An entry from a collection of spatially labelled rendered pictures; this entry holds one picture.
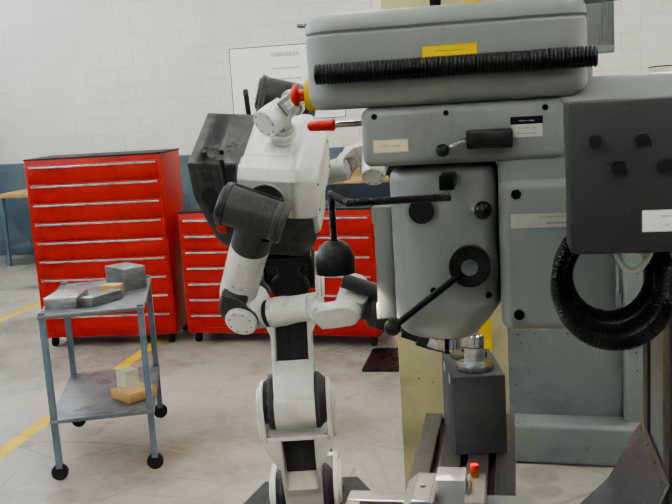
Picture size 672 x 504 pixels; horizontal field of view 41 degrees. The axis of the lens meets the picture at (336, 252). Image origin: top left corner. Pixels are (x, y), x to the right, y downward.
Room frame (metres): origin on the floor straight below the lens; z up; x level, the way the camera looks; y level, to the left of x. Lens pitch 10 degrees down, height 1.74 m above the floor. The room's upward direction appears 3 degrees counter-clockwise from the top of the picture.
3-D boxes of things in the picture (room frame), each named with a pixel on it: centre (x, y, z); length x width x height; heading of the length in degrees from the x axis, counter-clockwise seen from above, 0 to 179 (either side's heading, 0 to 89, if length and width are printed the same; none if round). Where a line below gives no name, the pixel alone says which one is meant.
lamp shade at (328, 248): (1.62, 0.00, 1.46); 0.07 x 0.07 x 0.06
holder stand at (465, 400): (2.06, -0.31, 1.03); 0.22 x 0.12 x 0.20; 179
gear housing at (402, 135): (1.61, -0.24, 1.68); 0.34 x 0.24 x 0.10; 79
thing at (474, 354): (2.01, -0.31, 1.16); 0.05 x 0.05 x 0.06
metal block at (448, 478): (1.54, -0.19, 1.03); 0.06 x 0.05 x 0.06; 168
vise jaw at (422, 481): (1.56, -0.13, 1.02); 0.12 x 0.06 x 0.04; 168
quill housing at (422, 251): (1.62, -0.20, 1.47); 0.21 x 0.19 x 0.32; 169
